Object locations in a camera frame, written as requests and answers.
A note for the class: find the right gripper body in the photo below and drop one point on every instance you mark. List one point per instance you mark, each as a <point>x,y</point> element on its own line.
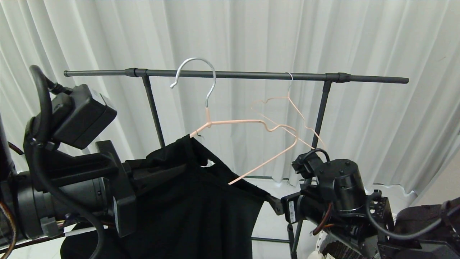
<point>305,208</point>

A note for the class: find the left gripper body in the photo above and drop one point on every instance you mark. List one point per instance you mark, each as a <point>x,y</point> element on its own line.
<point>82,205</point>

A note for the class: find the black t-shirt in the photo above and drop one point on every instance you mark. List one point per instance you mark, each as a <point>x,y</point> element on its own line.
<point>187,223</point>

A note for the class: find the pink clothes hanger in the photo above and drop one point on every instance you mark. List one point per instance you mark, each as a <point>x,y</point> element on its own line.
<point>208,115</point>
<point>297,111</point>

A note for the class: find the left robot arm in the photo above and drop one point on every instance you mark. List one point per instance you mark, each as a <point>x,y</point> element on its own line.
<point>5,187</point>

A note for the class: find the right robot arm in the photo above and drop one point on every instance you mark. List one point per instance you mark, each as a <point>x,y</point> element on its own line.
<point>345,187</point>

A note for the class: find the white laundry basket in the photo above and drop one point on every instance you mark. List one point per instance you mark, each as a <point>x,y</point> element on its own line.
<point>345,251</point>

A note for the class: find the black clothes rack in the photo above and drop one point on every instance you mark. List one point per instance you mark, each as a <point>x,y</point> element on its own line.
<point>251,75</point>

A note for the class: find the white curtain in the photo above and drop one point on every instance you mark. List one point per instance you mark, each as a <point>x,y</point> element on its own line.
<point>251,32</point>

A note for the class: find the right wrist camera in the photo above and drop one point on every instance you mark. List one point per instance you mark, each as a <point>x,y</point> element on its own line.
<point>305,167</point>

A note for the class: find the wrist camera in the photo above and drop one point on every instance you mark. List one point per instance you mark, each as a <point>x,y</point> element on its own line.
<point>82,115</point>
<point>305,167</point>

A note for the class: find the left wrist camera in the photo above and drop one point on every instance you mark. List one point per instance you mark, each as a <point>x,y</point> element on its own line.
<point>82,115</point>

